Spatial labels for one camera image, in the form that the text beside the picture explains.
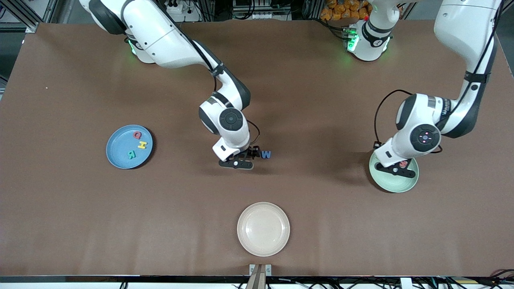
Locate beige plate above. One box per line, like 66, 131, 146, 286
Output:
237, 201, 290, 257

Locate aluminium frame post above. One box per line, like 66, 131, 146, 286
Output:
0, 0, 57, 33
496, 0, 514, 28

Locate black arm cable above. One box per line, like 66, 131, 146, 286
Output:
373, 0, 502, 150
153, 0, 261, 147

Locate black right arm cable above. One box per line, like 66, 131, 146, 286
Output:
153, 0, 261, 147

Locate black floor cable bundle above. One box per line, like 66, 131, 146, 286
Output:
237, 269, 514, 289

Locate blue plate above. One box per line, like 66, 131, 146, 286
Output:
106, 124, 154, 169

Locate small white power strip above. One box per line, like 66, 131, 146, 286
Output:
241, 11, 277, 20

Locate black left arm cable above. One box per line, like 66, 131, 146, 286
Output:
373, 0, 502, 150

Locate green plate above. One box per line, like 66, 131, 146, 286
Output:
369, 151, 419, 193

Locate brown table mat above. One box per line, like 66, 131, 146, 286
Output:
0, 19, 514, 277

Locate orange snack packets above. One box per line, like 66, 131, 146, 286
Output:
320, 0, 372, 21

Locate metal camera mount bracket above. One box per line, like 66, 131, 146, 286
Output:
249, 264, 272, 289

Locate white power strip with plugs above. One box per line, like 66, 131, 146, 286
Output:
165, 0, 201, 22

